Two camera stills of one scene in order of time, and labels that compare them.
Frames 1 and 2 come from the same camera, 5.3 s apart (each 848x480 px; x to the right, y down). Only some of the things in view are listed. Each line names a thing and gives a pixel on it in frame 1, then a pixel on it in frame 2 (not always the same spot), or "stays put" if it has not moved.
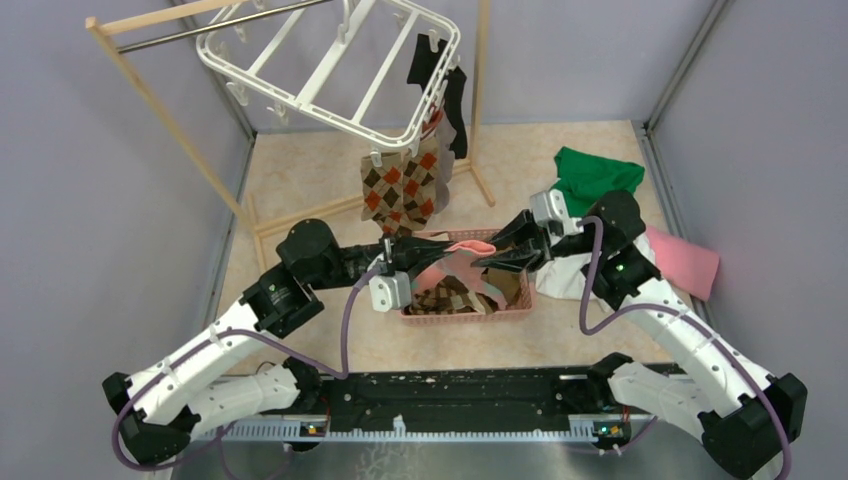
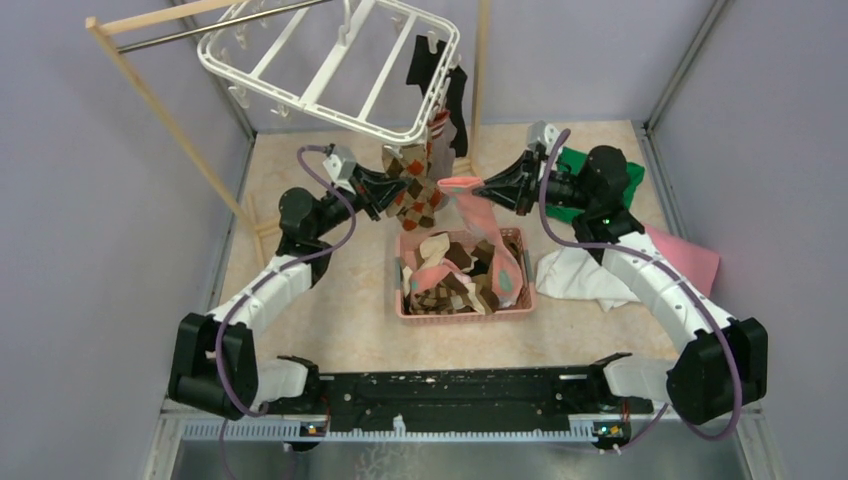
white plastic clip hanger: x=374 y=71 stays put
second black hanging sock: x=453 y=100 stays put
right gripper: x=521 y=229 → x=518 y=185
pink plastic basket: x=514 y=314 stays put
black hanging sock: x=424 y=60 stays put
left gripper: x=410 y=253 → x=382 y=190
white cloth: x=566 y=276 stays put
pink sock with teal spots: x=461 y=259 → x=473 y=208
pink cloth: x=690 y=268 stays put
